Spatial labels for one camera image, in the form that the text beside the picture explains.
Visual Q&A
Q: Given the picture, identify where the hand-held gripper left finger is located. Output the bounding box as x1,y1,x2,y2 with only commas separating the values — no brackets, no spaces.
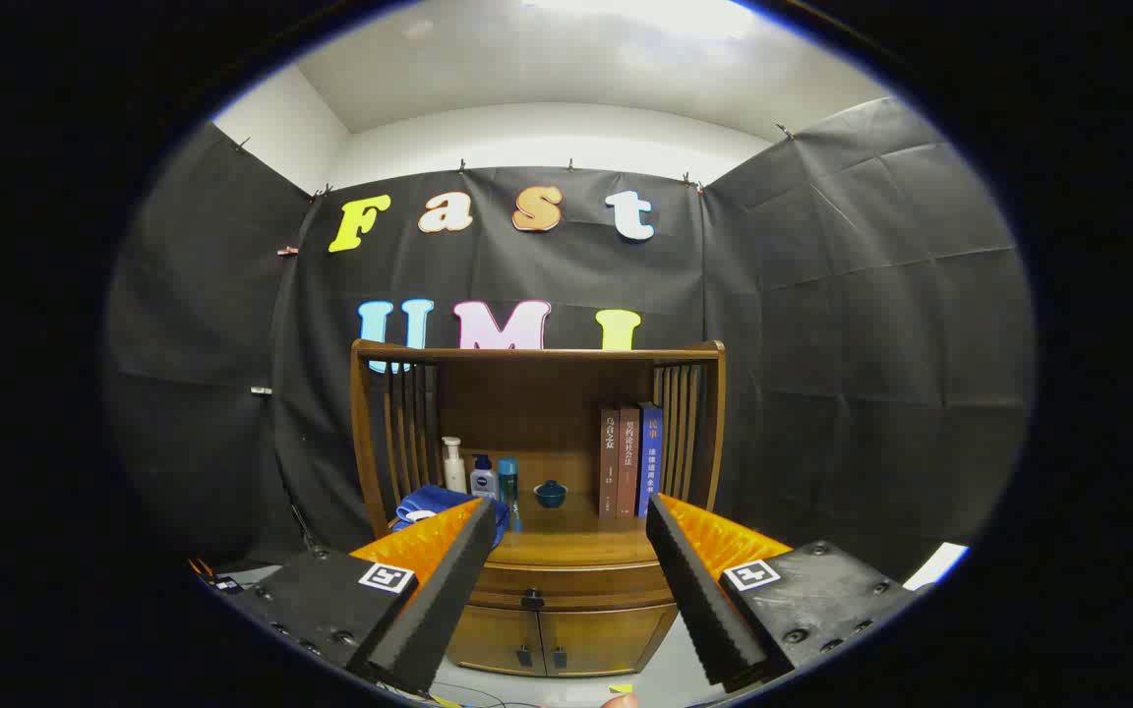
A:
227,497,499,694

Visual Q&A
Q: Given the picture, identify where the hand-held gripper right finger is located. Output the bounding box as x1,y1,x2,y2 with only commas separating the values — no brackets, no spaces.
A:
645,492,922,689

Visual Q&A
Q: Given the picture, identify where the wooden drawer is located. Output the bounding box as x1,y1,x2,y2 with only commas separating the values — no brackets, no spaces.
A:
468,560,678,613

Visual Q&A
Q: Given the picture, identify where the wooden cabinet door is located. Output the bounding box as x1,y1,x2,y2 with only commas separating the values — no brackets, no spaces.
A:
446,605,548,678
539,605,678,678

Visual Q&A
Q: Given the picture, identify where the wooden countertop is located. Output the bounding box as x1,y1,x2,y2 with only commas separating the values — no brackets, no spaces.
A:
486,490,666,569

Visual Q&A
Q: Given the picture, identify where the wooden cabinet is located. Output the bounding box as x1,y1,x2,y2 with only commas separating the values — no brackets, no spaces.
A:
350,339,727,679

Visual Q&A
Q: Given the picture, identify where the folded blue towel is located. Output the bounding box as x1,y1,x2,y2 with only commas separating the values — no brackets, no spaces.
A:
391,484,510,548

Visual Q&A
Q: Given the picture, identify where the tall teal bottle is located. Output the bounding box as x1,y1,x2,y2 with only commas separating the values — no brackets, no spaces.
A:
498,458,521,532

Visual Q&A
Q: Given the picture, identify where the blue book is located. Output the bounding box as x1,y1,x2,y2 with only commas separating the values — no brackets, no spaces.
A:
637,403,664,518

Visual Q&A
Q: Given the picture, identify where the light brown book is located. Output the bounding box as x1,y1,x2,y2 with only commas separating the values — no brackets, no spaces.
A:
618,406,642,519

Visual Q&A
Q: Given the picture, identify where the dark brown book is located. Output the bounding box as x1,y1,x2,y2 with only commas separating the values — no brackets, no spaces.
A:
598,408,622,519

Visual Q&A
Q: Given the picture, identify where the white panel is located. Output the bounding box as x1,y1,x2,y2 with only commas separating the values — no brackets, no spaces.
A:
904,541,971,591

